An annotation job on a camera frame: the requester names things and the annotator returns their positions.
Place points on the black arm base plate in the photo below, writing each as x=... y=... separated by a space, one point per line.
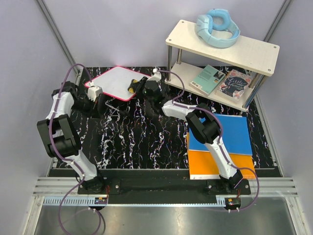
x=165 y=187

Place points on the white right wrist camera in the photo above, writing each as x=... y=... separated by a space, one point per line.
x=156 y=76

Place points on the black marble pattern mat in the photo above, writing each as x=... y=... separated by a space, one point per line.
x=145 y=140

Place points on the orange notebook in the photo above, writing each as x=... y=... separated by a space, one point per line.
x=202 y=165

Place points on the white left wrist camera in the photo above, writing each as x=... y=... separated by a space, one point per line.
x=93 y=91

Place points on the teal paperback book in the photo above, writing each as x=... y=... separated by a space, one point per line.
x=206 y=81

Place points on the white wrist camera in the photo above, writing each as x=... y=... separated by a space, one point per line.
x=156 y=76
x=93 y=91

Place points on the white two-tier shelf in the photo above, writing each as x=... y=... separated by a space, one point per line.
x=187 y=54

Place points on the blue notebook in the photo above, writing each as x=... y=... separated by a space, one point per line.
x=236 y=135

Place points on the light blue headphones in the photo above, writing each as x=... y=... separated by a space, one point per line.
x=217 y=20

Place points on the Little Women book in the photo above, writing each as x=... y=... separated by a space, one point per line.
x=233 y=86

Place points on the pink framed whiteboard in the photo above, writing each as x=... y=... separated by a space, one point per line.
x=115 y=82

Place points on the yellow whiteboard eraser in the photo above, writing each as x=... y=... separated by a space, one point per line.
x=133 y=86

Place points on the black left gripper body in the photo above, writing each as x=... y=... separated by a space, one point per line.
x=94 y=105

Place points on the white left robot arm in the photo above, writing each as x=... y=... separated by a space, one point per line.
x=61 y=139

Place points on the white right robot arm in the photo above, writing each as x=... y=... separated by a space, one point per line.
x=205 y=127

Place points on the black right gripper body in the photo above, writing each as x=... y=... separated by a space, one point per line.
x=141 y=87

